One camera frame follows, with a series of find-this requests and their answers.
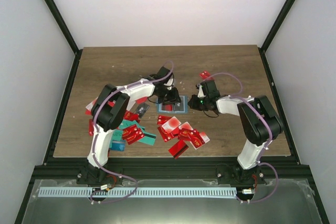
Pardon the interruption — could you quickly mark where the red card black stripe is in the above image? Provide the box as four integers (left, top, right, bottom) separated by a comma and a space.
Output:
162, 104, 174, 113

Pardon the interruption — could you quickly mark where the teal leather card holder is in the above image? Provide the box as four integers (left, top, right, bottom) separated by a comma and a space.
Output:
157, 95, 188, 114

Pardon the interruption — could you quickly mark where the small black card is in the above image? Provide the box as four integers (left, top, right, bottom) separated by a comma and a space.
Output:
174, 103, 185, 112

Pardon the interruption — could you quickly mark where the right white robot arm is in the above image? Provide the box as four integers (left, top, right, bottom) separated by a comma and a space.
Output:
187, 80, 284, 184

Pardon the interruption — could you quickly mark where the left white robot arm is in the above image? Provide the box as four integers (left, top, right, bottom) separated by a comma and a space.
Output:
87, 67, 181, 184

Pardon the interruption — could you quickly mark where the red VIP card centre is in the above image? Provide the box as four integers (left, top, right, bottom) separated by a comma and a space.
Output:
157, 115, 171, 125

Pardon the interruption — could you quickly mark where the white red circle card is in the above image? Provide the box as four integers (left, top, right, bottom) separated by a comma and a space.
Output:
161, 116, 181, 133

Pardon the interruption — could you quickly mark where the red card far right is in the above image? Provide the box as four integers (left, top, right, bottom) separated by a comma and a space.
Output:
199, 71, 211, 80

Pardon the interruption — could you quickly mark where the black card centre left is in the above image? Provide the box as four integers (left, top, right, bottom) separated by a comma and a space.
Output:
134, 103, 150, 118

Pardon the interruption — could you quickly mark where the white red card right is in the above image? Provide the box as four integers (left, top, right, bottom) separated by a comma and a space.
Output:
199, 132, 210, 144

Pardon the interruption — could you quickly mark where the red gold card right pile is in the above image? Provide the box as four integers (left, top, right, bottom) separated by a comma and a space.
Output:
177, 128, 194, 142

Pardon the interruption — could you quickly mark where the red gold card pile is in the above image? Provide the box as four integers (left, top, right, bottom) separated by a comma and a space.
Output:
177, 128, 194, 142
122, 125, 145, 145

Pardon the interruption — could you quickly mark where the teal card with stripe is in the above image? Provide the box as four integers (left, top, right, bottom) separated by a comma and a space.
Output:
138, 132, 156, 146

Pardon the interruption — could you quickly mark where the red striped card table edge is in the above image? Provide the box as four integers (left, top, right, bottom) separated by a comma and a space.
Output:
169, 140, 188, 159

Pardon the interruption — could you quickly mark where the blue card front left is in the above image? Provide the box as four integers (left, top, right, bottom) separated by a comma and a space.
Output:
110, 140, 125, 152

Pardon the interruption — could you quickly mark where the white red card left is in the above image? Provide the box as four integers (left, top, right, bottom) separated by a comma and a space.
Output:
85, 98, 97, 115

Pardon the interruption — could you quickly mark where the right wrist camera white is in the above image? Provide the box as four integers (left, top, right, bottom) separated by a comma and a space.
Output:
196, 83, 205, 99

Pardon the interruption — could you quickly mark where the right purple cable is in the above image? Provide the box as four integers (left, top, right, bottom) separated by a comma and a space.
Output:
199, 72, 278, 204

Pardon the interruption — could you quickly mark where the purple cable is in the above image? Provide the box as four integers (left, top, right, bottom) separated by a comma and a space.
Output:
199, 72, 278, 204
90, 60, 175, 205

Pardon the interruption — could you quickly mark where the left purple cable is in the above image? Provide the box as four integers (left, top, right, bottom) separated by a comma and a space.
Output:
90, 60, 175, 205

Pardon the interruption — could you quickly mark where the black frame post right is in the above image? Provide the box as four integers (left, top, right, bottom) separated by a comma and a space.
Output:
259, 0, 312, 51

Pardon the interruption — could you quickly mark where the black frame post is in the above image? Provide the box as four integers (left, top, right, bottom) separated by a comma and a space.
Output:
28, 0, 80, 55
259, 0, 312, 51

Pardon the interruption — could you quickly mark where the light blue slotted cable duct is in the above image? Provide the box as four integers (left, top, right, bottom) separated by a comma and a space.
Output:
37, 187, 237, 199

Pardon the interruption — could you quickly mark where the black frame post left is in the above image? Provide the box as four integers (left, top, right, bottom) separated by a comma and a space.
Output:
28, 0, 80, 55

